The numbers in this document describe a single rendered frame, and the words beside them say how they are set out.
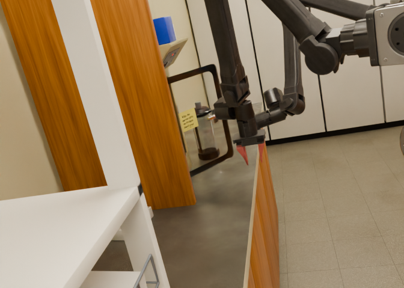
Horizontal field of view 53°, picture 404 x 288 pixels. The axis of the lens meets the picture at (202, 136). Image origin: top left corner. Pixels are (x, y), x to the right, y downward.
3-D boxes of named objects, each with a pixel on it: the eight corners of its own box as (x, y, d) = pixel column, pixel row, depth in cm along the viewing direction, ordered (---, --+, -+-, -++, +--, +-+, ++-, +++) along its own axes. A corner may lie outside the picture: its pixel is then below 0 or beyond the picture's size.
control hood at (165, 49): (145, 78, 144) (138, 50, 142) (168, 65, 175) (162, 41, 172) (176, 72, 142) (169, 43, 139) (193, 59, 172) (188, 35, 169)
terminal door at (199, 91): (175, 184, 157) (150, 82, 146) (233, 156, 174) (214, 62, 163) (177, 184, 156) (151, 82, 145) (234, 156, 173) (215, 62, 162)
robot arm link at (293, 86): (290, -2, 154) (303, 10, 162) (276, 3, 158) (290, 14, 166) (294, 107, 144) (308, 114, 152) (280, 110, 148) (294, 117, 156)
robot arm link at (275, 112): (287, 115, 150) (289, 120, 155) (281, 98, 153) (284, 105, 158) (269, 121, 152) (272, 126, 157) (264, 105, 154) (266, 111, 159)
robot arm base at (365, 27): (377, 67, 89) (372, 10, 86) (341, 70, 94) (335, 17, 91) (389, 58, 95) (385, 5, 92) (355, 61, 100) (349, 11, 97)
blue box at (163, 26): (143, 49, 145) (136, 23, 142) (151, 45, 154) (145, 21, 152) (170, 42, 143) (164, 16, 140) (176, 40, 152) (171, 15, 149)
